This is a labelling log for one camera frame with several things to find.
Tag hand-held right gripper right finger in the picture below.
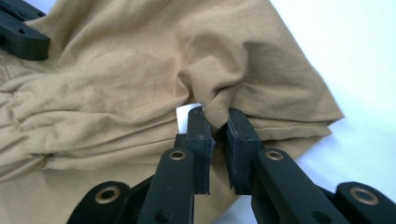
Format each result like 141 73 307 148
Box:
225 107 349 224

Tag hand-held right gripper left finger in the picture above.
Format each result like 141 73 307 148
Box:
136 105 216 224

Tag tan pants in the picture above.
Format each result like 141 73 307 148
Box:
0 0 345 224

